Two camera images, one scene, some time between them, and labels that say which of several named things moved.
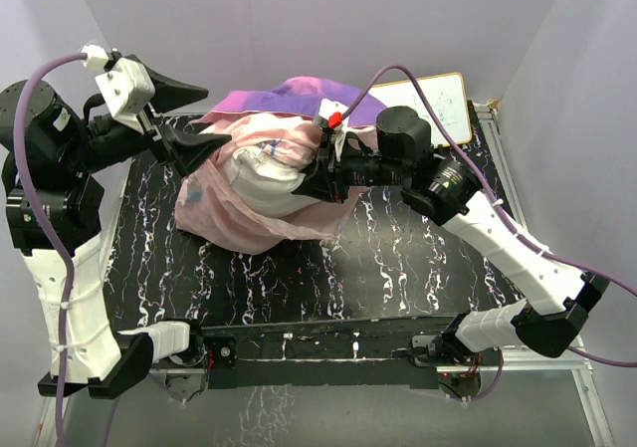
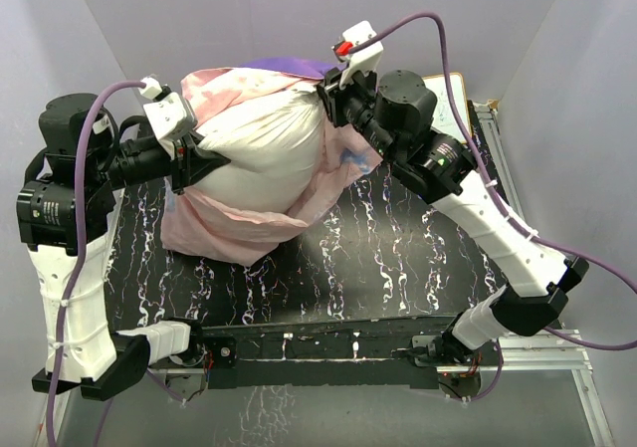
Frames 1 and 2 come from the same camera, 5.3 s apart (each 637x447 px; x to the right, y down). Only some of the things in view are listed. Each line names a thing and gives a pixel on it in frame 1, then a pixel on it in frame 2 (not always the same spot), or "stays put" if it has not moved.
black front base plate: (336, 355) stays put
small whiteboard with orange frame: (446, 95) stays put
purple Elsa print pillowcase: (291, 118) -> (196, 222)
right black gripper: (328, 188) -> (337, 96)
